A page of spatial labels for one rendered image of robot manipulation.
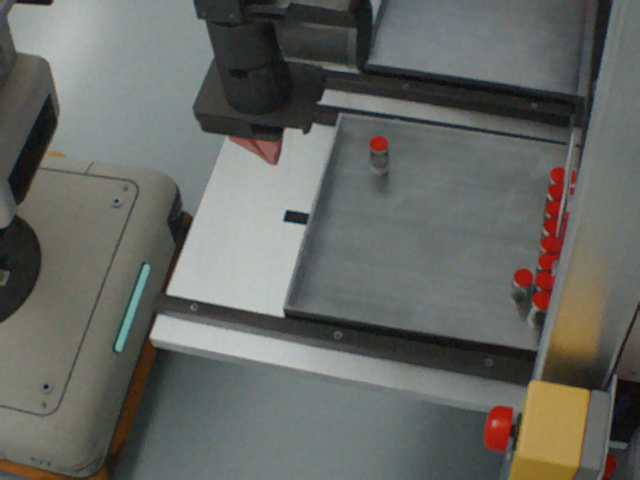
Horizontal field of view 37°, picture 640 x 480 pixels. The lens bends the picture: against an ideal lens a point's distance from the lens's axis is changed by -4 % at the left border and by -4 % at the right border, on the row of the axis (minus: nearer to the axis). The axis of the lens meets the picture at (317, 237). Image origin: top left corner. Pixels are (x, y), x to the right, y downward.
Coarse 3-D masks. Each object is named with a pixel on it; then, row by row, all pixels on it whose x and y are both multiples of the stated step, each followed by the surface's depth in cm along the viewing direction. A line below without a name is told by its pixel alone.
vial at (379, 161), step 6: (372, 150) 111; (384, 150) 111; (372, 156) 112; (378, 156) 111; (384, 156) 111; (372, 162) 112; (378, 162) 112; (384, 162) 112; (372, 168) 113; (378, 168) 113; (384, 168) 113; (378, 174) 114
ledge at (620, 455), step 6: (612, 450) 94; (618, 450) 94; (624, 450) 94; (618, 456) 93; (624, 456) 93; (618, 462) 93; (624, 462) 93; (618, 468) 93; (624, 468) 93; (618, 474) 93; (624, 474) 92
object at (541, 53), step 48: (384, 0) 127; (432, 0) 129; (480, 0) 128; (528, 0) 128; (576, 0) 127; (384, 48) 125; (432, 48) 124; (480, 48) 123; (528, 48) 123; (576, 48) 122; (528, 96) 116; (576, 96) 114
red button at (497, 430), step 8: (496, 408) 84; (504, 408) 84; (512, 408) 84; (488, 416) 84; (496, 416) 83; (504, 416) 83; (488, 424) 83; (496, 424) 83; (504, 424) 82; (512, 424) 84; (488, 432) 83; (496, 432) 82; (504, 432) 82; (512, 432) 83; (488, 440) 83; (496, 440) 83; (504, 440) 82; (488, 448) 84; (496, 448) 83; (504, 448) 83
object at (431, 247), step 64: (384, 128) 115; (448, 128) 113; (320, 192) 110; (384, 192) 113; (448, 192) 112; (512, 192) 111; (320, 256) 109; (384, 256) 108; (448, 256) 107; (512, 256) 107; (320, 320) 102; (384, 320) 104; (448, 320) 103; (512, 320) 102
